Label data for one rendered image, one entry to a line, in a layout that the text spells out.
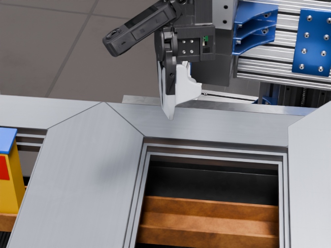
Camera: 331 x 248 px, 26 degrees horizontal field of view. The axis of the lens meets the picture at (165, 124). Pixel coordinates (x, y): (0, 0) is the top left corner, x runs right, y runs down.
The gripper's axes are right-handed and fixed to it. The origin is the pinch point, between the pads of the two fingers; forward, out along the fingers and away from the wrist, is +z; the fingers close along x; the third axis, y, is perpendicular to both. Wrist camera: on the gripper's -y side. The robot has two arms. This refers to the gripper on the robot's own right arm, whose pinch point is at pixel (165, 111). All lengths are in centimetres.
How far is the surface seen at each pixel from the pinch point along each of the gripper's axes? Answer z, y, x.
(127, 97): 13, 1, 56
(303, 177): 15.1, 24.6, 3.5
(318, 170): 14.4, 27.8, 4.5
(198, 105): 15, 17, 51
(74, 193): 15.6, -14.8, 7.4
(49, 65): 34, -15, 182
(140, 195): 17.8, -3.4, 8.9
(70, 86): 40, -8, 168
